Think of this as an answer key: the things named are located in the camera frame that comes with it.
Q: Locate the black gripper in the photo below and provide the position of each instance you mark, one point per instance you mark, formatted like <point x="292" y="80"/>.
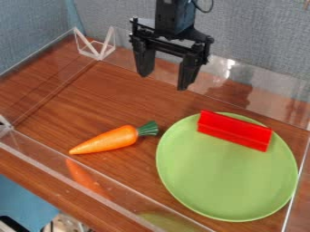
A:
<point x="149" y="40"/>

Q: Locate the orange toy carrot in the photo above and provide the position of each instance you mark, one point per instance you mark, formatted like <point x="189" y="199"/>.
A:
<point x="116" y="138"/>

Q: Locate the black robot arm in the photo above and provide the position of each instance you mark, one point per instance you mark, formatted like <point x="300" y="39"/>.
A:
<point x="175" y="15"/>

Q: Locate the green round plate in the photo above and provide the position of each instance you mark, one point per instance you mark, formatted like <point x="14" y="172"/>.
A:
<point x="222" y="180"/>

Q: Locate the clear acrylic back barrier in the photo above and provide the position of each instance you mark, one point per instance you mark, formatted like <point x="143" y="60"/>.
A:
<point x="250" y="87"/>

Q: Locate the clear acrylic barrier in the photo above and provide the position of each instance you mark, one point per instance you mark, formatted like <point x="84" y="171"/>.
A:
<point x="250" y="87"/>
<point x="83" y="191"/>

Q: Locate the red plastic block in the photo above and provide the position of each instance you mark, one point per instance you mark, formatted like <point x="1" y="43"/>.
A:
<point x="234" y="130"/>

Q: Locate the clear acrylic front barrier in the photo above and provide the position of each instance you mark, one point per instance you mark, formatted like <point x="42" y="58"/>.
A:
<point x="83" y="191"/>

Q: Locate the clear acrylic corner bracket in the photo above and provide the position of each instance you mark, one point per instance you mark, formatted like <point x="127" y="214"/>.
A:
<point x="95" y="49"/>

